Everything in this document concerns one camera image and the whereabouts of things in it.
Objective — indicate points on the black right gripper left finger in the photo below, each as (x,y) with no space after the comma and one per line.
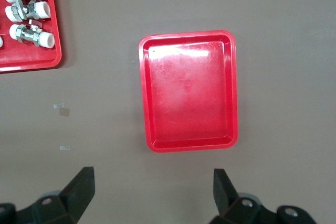
(78,195)

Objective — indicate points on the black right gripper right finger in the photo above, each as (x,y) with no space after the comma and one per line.
(223,192)

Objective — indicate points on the clear tape strip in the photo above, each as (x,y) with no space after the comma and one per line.
(59,106)
(64,148)

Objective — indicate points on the small red plastic tray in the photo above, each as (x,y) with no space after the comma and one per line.
(189,95)

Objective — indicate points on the large red plastic tray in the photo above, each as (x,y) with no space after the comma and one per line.
(31,56)

